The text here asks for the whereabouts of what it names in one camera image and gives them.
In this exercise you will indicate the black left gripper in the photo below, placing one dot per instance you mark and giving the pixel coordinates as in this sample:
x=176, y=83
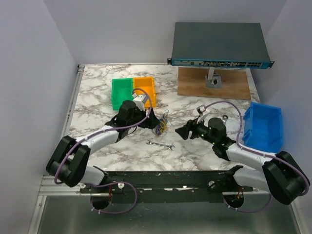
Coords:
x=151, y=123

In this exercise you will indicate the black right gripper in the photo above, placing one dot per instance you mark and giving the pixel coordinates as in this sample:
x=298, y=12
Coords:
x=184, y=131

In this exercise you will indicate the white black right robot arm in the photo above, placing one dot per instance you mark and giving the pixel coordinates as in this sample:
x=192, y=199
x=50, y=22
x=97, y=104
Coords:
x=278, y=174

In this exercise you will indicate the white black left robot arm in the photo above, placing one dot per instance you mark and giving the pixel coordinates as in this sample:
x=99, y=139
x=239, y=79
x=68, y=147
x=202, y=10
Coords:
x=68, y=163

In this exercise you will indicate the small open-end wrench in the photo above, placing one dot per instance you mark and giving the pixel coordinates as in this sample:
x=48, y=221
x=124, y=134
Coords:
x=170, y=147

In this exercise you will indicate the orange plastic bin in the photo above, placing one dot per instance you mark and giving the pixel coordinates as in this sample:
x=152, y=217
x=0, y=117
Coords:
x=148, y=85

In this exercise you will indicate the green plastic bin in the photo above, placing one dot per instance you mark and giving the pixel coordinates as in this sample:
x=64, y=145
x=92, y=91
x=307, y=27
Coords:
x=121, y=90

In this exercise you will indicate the brown wooden board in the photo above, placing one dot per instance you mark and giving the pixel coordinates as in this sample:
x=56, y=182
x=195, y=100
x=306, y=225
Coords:
x=191, y=82

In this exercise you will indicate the grey metal stand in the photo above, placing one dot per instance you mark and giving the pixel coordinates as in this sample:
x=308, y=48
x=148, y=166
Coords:
x=213, y=80

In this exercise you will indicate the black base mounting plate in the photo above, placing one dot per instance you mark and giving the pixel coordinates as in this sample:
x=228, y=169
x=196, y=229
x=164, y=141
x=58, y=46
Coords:
x=165, y=186

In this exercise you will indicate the blue plastic bin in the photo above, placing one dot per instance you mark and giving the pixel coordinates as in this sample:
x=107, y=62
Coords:
x=263, y=128

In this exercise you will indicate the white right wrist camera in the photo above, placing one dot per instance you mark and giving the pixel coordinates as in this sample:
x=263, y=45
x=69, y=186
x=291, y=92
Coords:
x=203, y=113

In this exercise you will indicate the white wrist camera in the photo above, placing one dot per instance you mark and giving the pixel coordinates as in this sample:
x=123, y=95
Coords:
x=140, y=101
x=203, y=113

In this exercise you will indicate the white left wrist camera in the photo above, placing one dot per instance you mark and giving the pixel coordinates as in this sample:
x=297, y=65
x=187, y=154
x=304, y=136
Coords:
x=140, y=101

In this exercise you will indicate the grey network switch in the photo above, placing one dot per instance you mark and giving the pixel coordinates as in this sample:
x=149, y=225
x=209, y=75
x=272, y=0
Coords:
x=219, y=44

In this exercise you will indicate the aluminium frame rail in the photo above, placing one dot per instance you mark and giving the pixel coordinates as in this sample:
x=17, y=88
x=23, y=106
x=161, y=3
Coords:
x=49, y=188

